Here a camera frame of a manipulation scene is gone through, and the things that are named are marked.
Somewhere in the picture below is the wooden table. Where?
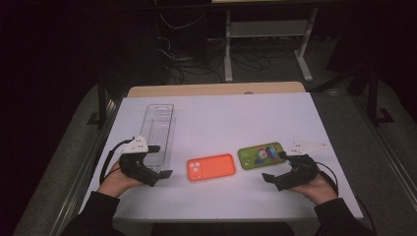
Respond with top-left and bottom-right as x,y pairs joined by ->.
126,81 -> 307,98

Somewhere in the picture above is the white metal desk frame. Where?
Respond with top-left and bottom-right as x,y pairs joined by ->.
224,7 -> 319,83

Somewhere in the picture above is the green printed phone case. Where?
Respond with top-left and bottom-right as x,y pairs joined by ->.
237,141 -> 287,171

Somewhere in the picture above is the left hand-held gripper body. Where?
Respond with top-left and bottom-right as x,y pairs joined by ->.
118,135 -> 161,188

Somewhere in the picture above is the white table cover board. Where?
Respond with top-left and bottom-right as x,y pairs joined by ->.
77,91 -> 364,221

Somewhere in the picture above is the clear plastic tray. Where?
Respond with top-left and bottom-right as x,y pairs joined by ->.
140,103 -> 177,173

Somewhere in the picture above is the person's right hand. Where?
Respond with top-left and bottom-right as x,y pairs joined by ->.
289,173 -> 338,207

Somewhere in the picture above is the thin black cable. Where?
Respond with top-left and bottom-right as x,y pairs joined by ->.
355,195 -> 378,236

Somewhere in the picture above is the left hand-held gripper black cable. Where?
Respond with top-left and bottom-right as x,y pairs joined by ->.
98,137 -> 136,185

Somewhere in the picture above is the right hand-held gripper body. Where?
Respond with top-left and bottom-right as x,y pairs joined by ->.
274,141 -> 328,192

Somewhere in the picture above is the tangle of floor cables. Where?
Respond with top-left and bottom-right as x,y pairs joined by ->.
156,9 -> 273,85

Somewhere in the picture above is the person's left hand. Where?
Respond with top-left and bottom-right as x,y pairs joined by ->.
97,160 -> 146,200

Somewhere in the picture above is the metal rail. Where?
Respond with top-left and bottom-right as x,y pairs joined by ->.
352,96 -> 417,206
48,97 -> 123,236

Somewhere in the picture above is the orange phone case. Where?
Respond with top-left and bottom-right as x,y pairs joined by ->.
186,152 -> 237,182

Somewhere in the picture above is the hand-held gripper black cable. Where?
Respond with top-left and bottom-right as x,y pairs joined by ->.
98,137 -> 136,185
315,160 -> 340,198

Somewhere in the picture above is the right hand-held gripper black cable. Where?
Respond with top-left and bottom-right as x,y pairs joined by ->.
315,160 -> 340,198

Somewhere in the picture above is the black metal stand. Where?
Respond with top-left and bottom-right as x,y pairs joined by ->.
367,65 -> 395,127
87,77 -> 109,129

